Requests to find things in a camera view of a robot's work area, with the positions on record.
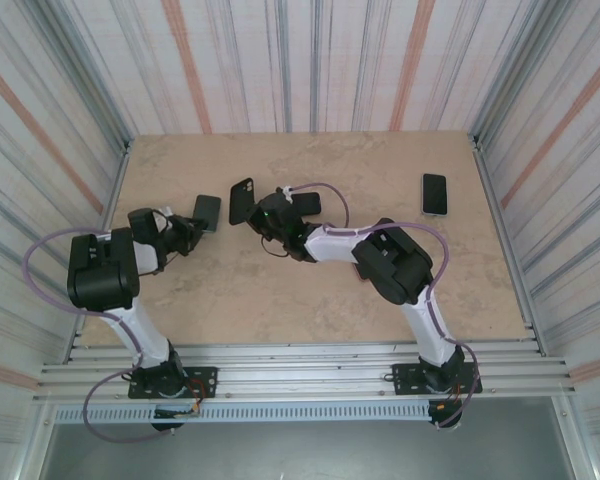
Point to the aluminium rail frame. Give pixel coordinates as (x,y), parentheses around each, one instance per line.
(300,372)

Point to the grey metal panel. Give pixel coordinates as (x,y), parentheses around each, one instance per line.
(300,450)

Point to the black phone case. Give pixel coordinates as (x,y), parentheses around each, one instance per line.
(241,205)

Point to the clear white phone case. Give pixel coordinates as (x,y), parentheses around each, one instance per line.
(435,214)

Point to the small circuit board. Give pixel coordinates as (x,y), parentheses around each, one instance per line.
(172,412)

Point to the black mount block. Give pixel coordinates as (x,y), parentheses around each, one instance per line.
(455,412)
(167,426)

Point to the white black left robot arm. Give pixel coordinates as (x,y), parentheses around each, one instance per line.
(100,270)

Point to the orange connector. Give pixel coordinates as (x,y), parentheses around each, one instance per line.
(439,406)

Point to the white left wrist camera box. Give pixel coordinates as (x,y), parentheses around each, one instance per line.
(164,211)

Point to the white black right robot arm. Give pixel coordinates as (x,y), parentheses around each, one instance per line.
(395,265)

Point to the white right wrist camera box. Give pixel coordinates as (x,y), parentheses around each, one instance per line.
(289,191)

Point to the white-edged black phone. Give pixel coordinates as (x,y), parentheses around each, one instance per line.
(320,205)

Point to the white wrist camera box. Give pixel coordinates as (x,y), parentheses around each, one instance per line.
(289,191)
(164,211)

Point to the aluminium side rail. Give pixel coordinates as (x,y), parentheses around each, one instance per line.
(485,170)
(115,190)

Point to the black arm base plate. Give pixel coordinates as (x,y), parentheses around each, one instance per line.
(405,377)
(205,380)

